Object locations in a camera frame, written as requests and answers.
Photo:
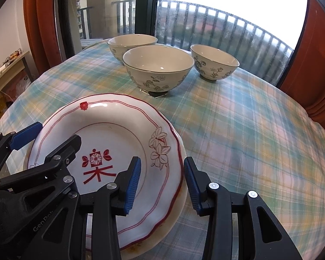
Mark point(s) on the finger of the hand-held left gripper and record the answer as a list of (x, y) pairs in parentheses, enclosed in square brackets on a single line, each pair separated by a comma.
[(25, 136), (67, 149)]

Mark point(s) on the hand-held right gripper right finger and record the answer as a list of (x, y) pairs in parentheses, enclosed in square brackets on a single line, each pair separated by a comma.
[(195, 187)]

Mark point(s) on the scalloped yellow floral plate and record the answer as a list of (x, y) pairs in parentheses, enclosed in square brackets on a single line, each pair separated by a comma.
[(178, 205)]

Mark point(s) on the black window frame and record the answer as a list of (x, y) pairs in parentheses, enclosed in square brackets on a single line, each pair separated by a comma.
[(147, 10)]

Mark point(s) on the plaid tablecloth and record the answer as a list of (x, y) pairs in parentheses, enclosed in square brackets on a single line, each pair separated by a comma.
[(246, 140)]

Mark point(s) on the balcony railing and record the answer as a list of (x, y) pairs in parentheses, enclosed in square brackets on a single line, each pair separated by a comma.
[(219, 27)]

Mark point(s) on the floral ceramic bowl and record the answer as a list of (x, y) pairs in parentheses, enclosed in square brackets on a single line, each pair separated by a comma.
[(157, 70), (214, 65), (132, 43)]

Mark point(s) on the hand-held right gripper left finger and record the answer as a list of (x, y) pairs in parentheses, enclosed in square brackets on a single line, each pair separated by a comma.
[(132, 187)]

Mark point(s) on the wooden side desk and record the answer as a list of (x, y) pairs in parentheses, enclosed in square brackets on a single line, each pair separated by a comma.
[(5, 70)]

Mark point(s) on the orange curtain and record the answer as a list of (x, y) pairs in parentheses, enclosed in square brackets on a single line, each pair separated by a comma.
[(311, 73), (43, 32)]

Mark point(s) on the red pattern white plate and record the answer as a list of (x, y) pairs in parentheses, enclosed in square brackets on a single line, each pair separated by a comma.
[(111, 130)]

